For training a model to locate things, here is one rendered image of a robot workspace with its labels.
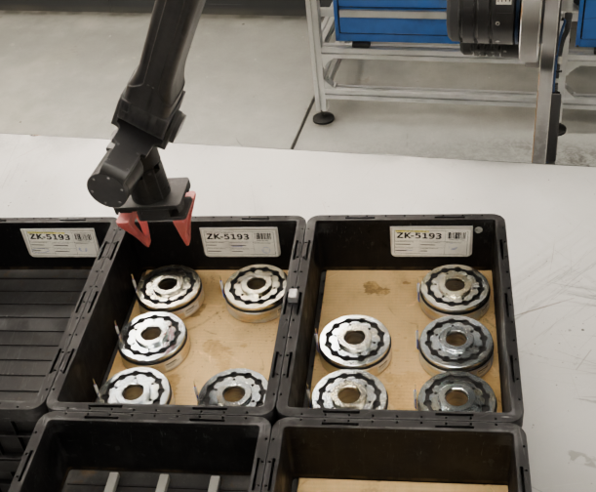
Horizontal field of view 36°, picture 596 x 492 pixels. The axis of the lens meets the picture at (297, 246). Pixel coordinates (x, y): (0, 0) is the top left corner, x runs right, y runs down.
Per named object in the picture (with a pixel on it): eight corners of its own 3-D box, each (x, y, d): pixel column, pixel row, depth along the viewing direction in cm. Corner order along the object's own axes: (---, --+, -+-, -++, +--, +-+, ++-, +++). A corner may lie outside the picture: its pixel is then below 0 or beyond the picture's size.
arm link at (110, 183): (189, 108, 121) (131, 79, 120) (157, 161, 113) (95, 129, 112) (165, 168, 129) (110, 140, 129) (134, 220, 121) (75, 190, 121)
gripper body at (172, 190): (182, 215, 129) (169, 174, 124) (115, 218, 131) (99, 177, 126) (192, 186, 134) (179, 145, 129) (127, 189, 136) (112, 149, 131)
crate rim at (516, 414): (309, 226, 143) (307, 215, 141) (503, 225, 138) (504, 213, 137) (276, 429, 112) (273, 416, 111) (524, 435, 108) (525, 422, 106)
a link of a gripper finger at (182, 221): (197, 258, 134) (181, 209, 128) (151, 259, 135) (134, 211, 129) (207, 227, 139) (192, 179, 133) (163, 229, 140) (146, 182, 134)
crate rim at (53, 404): (126, 227, 147) (123, 216, 146) (308, 226, 143) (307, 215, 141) (46, 422, 117) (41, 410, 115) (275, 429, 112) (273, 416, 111)
